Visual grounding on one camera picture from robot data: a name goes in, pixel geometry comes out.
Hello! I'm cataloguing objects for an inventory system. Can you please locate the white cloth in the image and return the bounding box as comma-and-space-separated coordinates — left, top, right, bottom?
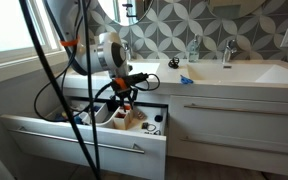
73, 109, 88, 122

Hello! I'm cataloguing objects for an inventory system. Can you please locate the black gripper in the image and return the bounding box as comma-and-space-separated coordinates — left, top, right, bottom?
109, 79, 139, 113

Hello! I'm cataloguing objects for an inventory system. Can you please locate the clear glass bottle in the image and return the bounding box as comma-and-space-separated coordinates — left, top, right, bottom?
188, 34, 200, 64

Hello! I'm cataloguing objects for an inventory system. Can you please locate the thick black hanging cable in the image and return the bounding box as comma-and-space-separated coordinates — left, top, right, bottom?
18, 0, 102, 180

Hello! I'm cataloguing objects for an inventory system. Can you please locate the white curved organizer bin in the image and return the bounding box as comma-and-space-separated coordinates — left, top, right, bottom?
97, 114, 117, 130

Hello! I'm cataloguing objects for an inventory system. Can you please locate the white window frame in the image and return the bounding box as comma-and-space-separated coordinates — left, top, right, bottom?
0, 0, 80, 73

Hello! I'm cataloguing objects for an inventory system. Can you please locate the white double vanity cabinet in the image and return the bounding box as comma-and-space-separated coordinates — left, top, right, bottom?
49, 58, 288, 178

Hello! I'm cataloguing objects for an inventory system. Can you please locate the dark blue pouch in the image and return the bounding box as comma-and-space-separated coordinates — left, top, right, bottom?
53, 113, 67, 123

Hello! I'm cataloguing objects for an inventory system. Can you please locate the black tool bundle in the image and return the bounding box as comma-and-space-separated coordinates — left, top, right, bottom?
143, 129, 162, 136

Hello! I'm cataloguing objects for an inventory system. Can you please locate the blue and black drawer clutter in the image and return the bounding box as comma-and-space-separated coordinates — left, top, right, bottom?
43, 99, 111, 125

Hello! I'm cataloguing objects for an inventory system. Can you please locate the thin black hanging cable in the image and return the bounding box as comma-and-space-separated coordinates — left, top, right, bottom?
79, 0, 102, 178

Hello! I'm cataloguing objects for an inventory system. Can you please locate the white rectangular sink basin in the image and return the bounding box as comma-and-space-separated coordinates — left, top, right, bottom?
186, 62, 288, 85
75, 60, 161, 80

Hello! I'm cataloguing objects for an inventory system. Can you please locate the brown hair claw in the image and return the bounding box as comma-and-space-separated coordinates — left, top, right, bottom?
134, 109, 148, 122

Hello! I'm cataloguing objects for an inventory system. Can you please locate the white vanity drawer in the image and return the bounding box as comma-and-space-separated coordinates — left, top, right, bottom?
0, 95, 169, 180
168, 95, 288, 138
167, 133, 288, 178

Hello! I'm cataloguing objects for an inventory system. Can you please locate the round wall mirror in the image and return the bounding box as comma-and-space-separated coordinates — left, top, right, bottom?
206, 0, 268, 20
97, 0, 155, 27

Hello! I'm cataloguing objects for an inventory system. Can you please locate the black coiled cord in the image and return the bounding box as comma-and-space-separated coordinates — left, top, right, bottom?
141, 121, 158, 133

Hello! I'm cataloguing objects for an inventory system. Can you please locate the orange velcro strap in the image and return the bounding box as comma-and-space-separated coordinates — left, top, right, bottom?
59, 37, 81, 48

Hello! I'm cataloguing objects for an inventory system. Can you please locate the steel bar drawer handle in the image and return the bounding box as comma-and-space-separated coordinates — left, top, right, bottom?
179, 135, 288, 158
183, 103, 288, 118
7, 125, 146, 155

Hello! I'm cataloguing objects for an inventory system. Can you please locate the small blue item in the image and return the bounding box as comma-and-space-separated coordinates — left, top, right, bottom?
179, 74, 194, 85

